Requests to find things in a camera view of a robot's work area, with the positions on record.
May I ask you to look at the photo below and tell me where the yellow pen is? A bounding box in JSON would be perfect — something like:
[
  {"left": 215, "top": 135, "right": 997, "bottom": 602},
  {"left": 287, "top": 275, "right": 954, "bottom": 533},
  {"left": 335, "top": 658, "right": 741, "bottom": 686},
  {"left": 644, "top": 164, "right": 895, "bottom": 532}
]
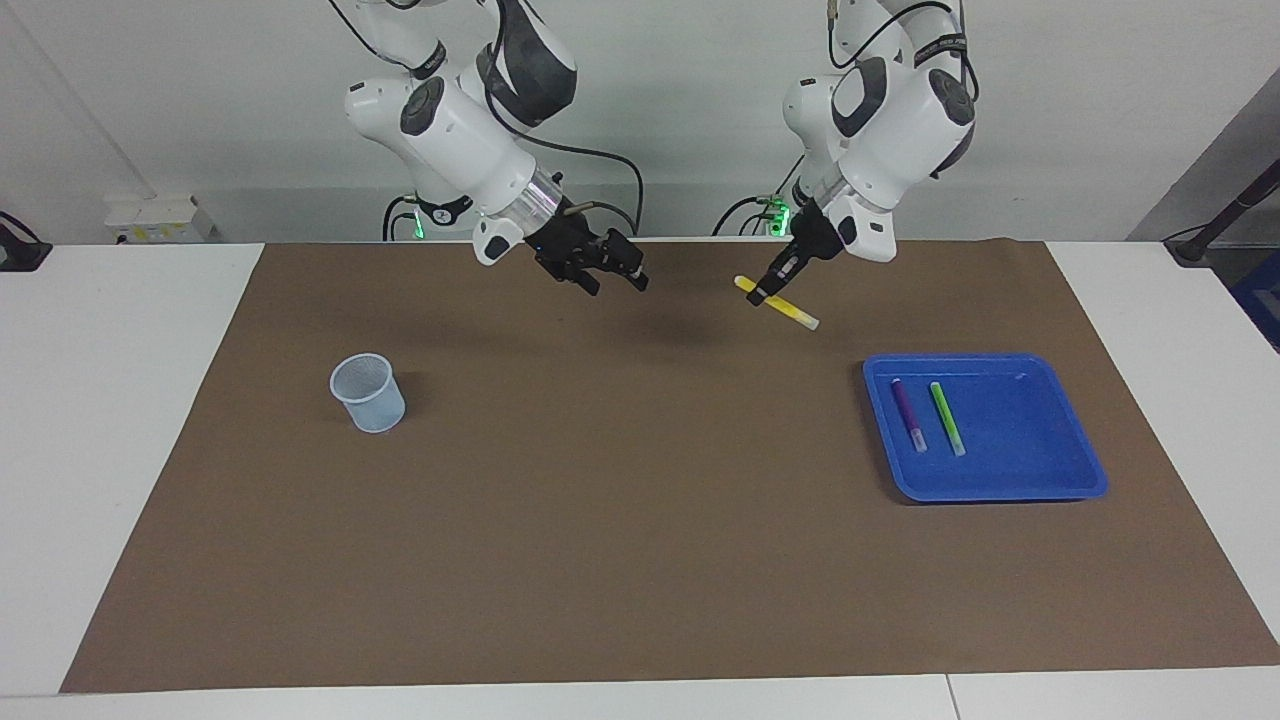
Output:
[{"left": 733, "top": 275, "right": 821, "bottom": 332}]

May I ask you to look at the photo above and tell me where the purple pen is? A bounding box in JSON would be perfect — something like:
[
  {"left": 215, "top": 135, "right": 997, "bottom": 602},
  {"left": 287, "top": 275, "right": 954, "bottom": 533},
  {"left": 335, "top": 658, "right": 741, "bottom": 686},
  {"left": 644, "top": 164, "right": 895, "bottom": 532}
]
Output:
[{"left": 890, "top": 376, "right": 928, "bottom": 453}]

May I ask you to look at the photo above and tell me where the green pen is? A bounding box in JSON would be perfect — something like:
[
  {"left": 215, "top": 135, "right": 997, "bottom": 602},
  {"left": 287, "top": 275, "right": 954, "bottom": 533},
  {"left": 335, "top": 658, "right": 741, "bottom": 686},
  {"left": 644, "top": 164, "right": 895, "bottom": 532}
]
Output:
[{"left": 929, "top": 381, "right": 968, "bottom": 458}]

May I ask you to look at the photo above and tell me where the blue plastic tray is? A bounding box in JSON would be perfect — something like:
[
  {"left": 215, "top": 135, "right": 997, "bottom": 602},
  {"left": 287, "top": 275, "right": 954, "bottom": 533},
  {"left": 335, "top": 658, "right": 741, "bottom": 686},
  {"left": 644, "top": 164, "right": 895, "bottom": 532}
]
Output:
[{"left": 862, "top": 352, "right": 1109, "bottom": 504}]

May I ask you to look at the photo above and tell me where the brown table mat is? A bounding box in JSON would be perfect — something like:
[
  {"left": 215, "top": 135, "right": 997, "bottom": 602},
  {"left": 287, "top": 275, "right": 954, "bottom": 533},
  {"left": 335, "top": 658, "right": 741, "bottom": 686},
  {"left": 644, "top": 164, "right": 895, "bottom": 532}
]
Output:
[{"left": 58, "top": 238, "right": 1280, "bottom": 694}]

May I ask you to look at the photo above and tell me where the pale blue mesh pen cup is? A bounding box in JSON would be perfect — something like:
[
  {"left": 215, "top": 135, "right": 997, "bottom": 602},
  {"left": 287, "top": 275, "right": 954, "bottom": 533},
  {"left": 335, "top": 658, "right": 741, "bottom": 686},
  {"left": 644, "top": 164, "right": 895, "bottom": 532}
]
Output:
[{"left": 329, "top": 352, "right": 407, "bottom": 435}]

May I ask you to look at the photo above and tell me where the white power strip box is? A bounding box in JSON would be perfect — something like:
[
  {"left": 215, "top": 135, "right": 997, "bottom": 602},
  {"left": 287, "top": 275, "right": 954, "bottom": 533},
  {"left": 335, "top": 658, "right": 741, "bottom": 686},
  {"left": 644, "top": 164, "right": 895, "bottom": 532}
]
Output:
[{"left": 103, "top": 193, "right": 216, "bottom": 245}]

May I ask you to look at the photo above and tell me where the black stand leg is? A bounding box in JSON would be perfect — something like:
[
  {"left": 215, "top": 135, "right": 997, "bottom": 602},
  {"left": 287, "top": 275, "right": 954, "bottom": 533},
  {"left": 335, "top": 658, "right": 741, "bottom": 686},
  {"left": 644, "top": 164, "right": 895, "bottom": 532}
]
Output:
[{"left": 1163, "top": 160, "right": 1280, "bottom": 267}]

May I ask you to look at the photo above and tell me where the blue box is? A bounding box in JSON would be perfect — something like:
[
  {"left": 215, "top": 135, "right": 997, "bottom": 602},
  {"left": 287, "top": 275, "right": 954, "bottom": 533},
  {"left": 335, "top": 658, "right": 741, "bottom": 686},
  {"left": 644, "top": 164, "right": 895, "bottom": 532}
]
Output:
[{"left": 1230, "top": 250, "right": 1280, "bottom": 353}]

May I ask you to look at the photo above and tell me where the black table clamp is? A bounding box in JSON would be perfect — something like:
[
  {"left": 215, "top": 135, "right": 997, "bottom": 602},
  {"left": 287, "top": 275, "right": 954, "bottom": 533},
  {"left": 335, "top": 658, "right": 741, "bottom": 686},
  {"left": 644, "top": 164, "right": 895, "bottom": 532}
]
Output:
[{"left": 0, "top": 212, "right": 53, "bottom": 273}]

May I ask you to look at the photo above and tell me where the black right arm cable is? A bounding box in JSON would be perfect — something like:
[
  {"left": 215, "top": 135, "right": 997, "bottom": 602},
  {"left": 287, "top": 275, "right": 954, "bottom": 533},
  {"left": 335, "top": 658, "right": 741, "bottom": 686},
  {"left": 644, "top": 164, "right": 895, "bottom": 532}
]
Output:
[{"left": 485, "top": 0, "right": 644, "bottom": 237}]

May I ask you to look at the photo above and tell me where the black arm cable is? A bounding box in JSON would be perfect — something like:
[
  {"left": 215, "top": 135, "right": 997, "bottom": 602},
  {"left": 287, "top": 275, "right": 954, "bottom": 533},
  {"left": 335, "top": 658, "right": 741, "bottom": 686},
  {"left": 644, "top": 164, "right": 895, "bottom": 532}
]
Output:
[
  {"left": 485, "top": 0, "right": 644, "bottom": 237},
  {"left": 825, "top": 0, "right": 979, "bottom": 103}
]

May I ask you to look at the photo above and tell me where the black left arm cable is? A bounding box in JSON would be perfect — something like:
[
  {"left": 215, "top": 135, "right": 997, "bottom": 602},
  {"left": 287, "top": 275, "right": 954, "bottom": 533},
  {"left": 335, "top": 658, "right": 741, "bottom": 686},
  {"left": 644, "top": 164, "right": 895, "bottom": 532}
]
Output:
[{"left": 825, "top": 0, "right": 979, "bottom": 103}]

